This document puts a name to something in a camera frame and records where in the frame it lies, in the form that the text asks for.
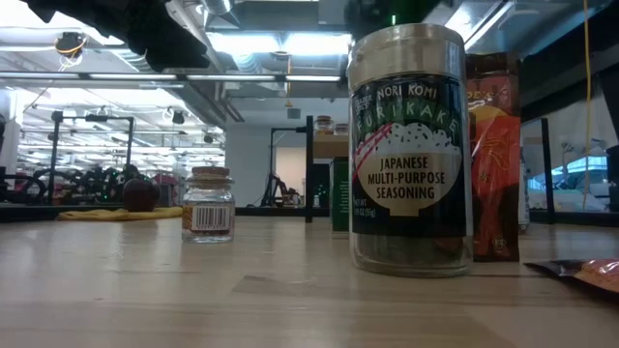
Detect wooden shelf with black legs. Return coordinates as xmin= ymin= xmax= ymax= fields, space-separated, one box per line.
xmin=304 ymin=114 xmax=557 ymax=224

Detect silver corrugated air duct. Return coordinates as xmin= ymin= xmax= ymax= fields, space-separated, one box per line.
xmin=113 ymin=47 xmax=156 ymax=73

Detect dark red apple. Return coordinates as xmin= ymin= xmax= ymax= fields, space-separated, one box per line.
xmin=122 ymin=177 xmax=161 ymax=213

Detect thin black background frame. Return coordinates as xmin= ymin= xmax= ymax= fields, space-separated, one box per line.
xmin=268 ymin=126 xmax=307 ymax=209

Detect black ceiling device yellow cable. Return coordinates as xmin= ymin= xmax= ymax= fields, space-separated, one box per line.
xmin=52 ymin=31 xmax=89 ymax=69

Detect black aluminium rig frame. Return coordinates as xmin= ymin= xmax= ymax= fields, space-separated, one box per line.
xmin=0 ymin=202 xmax=619 ymax=228

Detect black background gantry frame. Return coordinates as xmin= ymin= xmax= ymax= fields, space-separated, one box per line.
xmin=46 ymin=109 xmax=136 ymax=207

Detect dark green rectangular tin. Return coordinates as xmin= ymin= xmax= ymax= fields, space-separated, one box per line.
xmin=311 ymin=157 xmax=350 ymax=233

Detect background black robot arms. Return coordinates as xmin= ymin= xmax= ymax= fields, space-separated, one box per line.
xmin=0 ymin=163 xmax=146 ymax=207

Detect long ceiling light bar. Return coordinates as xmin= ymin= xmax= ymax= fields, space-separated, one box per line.
xmin=0 ymin=72 xmax=342 ymax=83

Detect white lidded clear spice jar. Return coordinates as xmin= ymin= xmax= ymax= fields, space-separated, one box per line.
xmin=519 ymin=154 xmax=532 ymax=233

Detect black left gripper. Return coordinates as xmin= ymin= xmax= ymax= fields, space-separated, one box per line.
xmin=23 ymin=0 xmax=213 ymax=73

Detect black diagonal beam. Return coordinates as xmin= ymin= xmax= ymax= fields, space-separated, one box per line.
xmin=519 ymin=43 xmax=619 ymax=125

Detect orange brown spice pouch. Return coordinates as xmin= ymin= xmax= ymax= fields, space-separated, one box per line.
xmin=466 ymin=51 xmax=522 ymax=263
xmin=524 ymin=258 xmax=619 ymax=296

